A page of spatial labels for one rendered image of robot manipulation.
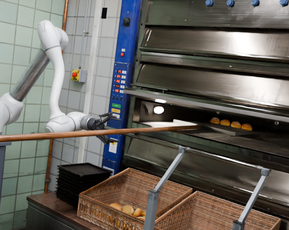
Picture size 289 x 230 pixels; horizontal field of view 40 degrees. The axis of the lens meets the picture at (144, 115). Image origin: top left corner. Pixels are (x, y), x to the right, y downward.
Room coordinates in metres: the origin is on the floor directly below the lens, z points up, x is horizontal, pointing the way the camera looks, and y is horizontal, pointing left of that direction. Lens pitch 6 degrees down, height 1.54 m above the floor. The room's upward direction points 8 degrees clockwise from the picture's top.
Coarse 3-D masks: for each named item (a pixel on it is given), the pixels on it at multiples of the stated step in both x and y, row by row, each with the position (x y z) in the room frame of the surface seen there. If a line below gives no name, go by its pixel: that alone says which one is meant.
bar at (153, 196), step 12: (168, 144) 2.20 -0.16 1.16; (180, 156) 2.12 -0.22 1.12; (204, 156) 2.05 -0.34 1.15; (216, 156) 2.01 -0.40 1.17; (168, 168) 2.08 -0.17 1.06; (252, 168) 1.88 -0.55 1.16; (264, 168) 1.84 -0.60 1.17; (264, 180) 1.83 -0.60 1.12; (156, 192) 1.96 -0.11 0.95; (156, 204) 1.98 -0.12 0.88; (252, 204) 1.75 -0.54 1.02; (240, 216) 1.71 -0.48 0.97; (144, 228) 1.98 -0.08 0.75; (240, 228) 1.66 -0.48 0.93
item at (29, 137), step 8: (136, 128) 2.37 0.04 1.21; (144, 128) 2.43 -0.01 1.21; (152, 128) 2.49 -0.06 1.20; (160, 128) 2.56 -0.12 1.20; (168, 128) 2.63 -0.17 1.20; (176, 128) 2.71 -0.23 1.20; (184, 128) 2.79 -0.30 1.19; (192, 128) 2.89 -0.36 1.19; (0, 136) 1.64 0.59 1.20; (8, 136) 1.66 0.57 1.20; (16, 136) 1.70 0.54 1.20; (24, 136) 1.73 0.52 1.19; (32, 136) 1.76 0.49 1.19; (40, 136) 1.79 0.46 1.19; (48, 136) 1.83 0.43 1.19; (56, 136) 1.87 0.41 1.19; (64, 136) 1.91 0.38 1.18; (72, 136) 1.95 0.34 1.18; (80, 136) 2.00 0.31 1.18
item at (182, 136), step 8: (176, 136) 2.62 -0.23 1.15; (184, 136) 2.58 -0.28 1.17; (192, 136) 2.54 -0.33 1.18; (200, 144) 2.50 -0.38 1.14; (208, 144) 2.47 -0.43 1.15; (216, 144) 2.43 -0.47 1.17; (224, 144) 2.40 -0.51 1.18; (232, 152) 2.36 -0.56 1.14; (240, 152) 2.33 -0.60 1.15; (248, 152) 2.30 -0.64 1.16; (256, 152) 2.27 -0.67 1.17; (264, 152) 2.27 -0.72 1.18; (264, 160) 2.23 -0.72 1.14; (272, 160) 2.20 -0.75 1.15; (280, 160) 2.18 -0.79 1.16; (288, 160) 2.15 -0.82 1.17
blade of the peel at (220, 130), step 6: (174, 120) 3.20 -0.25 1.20; (180, 120) 3.16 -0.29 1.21; (204, 126) 3.03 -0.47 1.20; (210, 126) 3.24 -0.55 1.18; (216, 126) 3.29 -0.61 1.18; (222, 132) 2.93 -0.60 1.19; (228, 132) 2.90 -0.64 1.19; (234, 132) 2.87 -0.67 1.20; (240, 132) 2.95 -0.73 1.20; (246, 132) 3.15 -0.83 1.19
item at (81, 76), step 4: (72, 72) 3.22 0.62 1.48; (76, 72) 3.19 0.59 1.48; (80, 72) 3.17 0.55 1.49; (84, 72) 3.20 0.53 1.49; (76, 76) 3.18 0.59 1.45; (80, 76) 3.17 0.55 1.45; (84, 76) 3.20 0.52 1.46; (72, 80) 3.22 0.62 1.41; (76, 80) 3.18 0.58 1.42; (80, 80) 3.17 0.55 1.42; (84, 80) 3.21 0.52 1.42
